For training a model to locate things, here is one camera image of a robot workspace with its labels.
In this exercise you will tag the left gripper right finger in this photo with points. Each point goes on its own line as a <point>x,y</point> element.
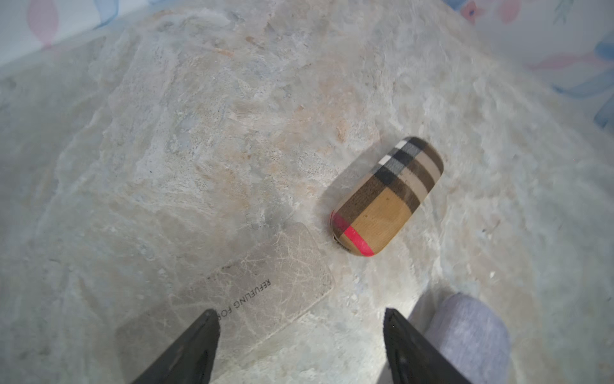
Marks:
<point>412,359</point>

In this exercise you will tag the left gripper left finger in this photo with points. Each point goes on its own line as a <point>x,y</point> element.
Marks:
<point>190,359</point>

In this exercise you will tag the purple fabric eyeglass case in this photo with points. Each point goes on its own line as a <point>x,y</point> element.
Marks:
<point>470,335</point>

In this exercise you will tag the grey eyeglass case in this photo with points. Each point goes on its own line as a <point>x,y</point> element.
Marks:
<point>255,296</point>

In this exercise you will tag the plaid eyeglass case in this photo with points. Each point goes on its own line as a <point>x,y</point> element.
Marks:
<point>371,216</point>

